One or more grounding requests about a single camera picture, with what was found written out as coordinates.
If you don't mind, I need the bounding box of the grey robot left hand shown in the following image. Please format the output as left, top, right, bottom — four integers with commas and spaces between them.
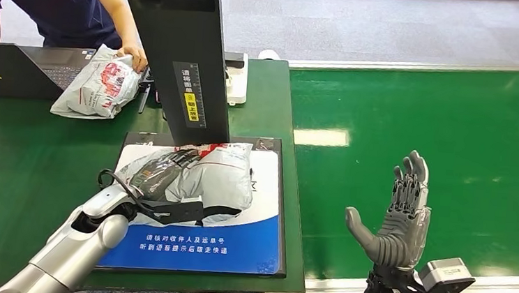
127, 144, 204, 207

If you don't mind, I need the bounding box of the person's left hand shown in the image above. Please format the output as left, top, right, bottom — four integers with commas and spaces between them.
116, 44, 150, 75

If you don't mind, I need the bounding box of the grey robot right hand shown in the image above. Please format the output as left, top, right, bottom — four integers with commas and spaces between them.
342, 145, 437, 273

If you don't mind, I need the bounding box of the grey mailer bag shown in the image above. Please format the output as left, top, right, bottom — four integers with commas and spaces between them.
111, 133, 259, 232
49, 40, 145, 123

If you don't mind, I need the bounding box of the black weighing device column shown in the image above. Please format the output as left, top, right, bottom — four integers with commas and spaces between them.
103, 0, 242, 150

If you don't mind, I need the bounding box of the weighing platform, blue-white sign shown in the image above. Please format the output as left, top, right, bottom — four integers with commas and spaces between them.
93, 126, 298, 285

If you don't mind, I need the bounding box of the white device box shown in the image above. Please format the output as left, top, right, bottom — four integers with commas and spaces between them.
220, 51, 250, 107

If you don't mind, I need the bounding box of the green conveyor belt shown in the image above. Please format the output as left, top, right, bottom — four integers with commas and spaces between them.
266, 43, 519, 293

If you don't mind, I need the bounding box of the small black box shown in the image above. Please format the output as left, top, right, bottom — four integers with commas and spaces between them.
223, 51, 246, 70

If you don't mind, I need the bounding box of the black laptop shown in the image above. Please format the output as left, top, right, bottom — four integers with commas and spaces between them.
0, 41, 97, 107

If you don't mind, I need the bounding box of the white round cap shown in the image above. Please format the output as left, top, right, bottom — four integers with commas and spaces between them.
257, 48, 283, 62

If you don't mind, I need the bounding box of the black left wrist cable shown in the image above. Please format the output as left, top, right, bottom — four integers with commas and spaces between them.
93, 167, 168, 225

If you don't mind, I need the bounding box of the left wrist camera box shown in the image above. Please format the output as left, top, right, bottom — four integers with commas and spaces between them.
140, 195, 206, 229

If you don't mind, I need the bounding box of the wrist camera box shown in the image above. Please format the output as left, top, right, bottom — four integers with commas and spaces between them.
140, 195, 206, 229
416, 255, 478, 293

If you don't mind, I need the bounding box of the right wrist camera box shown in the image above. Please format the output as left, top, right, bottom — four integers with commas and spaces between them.
416, 255, 478, 293

